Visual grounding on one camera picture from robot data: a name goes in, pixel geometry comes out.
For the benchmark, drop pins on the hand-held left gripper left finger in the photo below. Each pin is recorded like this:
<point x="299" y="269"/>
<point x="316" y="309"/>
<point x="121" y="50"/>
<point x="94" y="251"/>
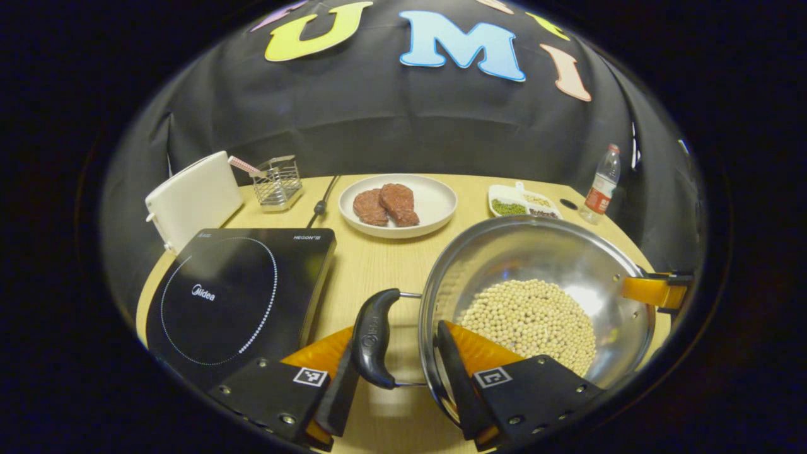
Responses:
<point x="337" y="397"/>

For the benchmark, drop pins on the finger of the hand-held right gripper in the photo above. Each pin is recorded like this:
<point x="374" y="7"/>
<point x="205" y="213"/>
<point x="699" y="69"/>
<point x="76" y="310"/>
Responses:
<point x="671" y="275"/>
<point x="649" y="292"/>

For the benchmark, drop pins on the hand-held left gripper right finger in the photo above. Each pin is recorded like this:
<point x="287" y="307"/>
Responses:
<point x="457" y="378"/>

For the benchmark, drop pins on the black induction cooktop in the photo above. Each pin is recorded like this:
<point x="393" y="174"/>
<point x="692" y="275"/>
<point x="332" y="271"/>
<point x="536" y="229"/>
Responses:
<point x="239" y="296"/>

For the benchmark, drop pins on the pile of soybeans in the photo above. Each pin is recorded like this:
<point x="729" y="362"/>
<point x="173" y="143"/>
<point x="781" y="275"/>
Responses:
<point x="536" y="321"/>

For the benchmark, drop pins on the clear water bottle red label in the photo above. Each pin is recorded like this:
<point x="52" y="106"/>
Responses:
<point x="600" y="195"/>

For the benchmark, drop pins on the dark bottle cap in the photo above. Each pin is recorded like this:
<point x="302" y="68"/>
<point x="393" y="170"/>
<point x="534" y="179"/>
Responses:
<point x="568" y="204"/>

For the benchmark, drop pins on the pile of dark red beans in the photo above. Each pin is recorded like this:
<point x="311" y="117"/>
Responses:
<point x="543" y="213"/>

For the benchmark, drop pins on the pile of pale yellow beans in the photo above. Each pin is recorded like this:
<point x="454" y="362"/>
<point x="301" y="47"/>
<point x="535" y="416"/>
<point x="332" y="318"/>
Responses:
<point x="536" y="200"/>

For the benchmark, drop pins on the pile of green mung beans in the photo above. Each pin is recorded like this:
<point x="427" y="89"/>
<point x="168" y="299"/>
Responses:
<point x="508" y="207"/>

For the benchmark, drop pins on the white divided dish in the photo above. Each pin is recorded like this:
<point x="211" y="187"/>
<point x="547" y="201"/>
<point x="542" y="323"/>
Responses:
<point x="504" y="191"/>

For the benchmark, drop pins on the round white plate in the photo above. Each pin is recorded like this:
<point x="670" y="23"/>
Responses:
<point x="435" y="202"/>

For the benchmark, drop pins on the brown meat patty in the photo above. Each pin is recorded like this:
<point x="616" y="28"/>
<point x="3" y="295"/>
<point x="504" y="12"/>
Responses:
<point x="369" y="208"/>
<point x="400" y="202"/>

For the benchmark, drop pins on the white toaster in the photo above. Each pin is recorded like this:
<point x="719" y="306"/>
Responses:
<point x="195" y="198"/>

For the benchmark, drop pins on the black backdrop cloth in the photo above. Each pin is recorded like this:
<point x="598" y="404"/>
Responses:
<point x="378" y="126"/>

